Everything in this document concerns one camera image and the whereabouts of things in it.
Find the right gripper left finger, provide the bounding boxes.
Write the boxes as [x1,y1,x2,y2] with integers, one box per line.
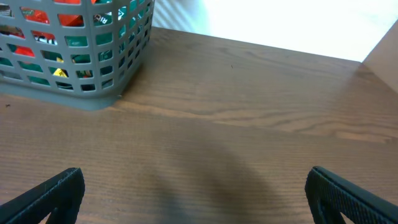
[1,167,85,224]

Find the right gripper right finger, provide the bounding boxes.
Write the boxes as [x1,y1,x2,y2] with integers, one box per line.
[305,166,397,224]

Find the grey plastic basket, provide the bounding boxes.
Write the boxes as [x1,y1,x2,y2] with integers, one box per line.
[0,0,156,111]

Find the green Nescafe coffee bag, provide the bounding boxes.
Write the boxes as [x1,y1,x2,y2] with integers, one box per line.
[0,0,150,88]

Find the red tan pasta packet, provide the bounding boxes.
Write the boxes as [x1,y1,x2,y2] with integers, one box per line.
[18,0,97,27]

